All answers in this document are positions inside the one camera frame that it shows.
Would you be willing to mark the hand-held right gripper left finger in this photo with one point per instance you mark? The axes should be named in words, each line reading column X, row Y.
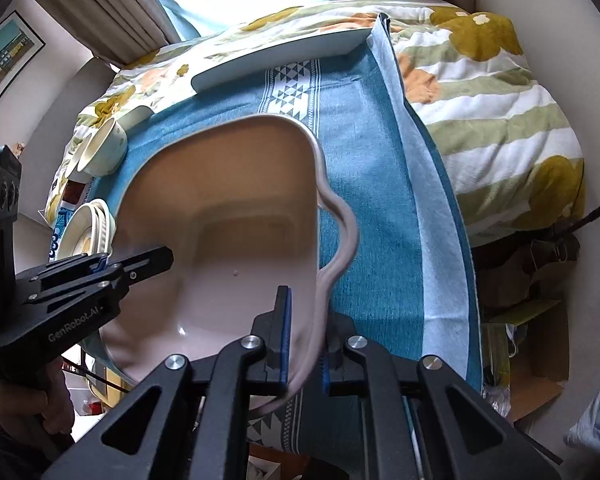
column 284, row 340

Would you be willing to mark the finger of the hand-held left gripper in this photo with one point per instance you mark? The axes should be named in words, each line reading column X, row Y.
column 145, row 262
column 97, row 263

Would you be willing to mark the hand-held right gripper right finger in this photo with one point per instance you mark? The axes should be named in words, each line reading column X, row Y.
column 325, row 375

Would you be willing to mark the yellow cartoon duck bowl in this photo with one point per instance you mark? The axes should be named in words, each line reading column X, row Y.
column 82, row 246

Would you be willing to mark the pink wavy-rim dish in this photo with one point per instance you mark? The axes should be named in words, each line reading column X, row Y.
column 220, row 200

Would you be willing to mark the person's left hand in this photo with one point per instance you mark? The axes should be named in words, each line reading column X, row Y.
column 25, row 402

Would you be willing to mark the blue patterned box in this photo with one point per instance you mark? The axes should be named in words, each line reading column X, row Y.
column 54, row 242

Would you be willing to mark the red and white packet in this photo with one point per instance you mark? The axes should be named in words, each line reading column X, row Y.
column 75, row 192

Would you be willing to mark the white cup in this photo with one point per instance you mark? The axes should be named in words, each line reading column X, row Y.
column 77, row 162

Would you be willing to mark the cream bowl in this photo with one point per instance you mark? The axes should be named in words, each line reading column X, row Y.
column 107, row 147

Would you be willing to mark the tissue packet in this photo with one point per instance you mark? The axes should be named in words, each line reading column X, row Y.
column 17, row 149

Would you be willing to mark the grey headboard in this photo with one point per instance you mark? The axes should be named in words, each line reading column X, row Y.
column 55, row 105

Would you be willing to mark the blue patterned table cloth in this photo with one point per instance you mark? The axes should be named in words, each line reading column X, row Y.
column 380, row 160

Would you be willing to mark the cardboard box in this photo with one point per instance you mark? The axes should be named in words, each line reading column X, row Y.
column 542, row 365

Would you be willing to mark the framed houses picture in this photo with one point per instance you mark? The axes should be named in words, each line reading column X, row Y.
column 0, row 67

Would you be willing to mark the flat tray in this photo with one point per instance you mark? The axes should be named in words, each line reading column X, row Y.
column 280, row 57

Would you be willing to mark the brown paper bag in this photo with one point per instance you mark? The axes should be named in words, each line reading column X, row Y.
column 547, row 260

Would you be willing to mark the brown curtain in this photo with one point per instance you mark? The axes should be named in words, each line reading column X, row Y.
column 95, row 10

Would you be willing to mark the floral blanket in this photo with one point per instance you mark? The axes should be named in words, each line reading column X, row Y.
column 505, row 125

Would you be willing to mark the black curved stand pole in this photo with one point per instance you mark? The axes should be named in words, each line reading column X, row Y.
column 597, row 212

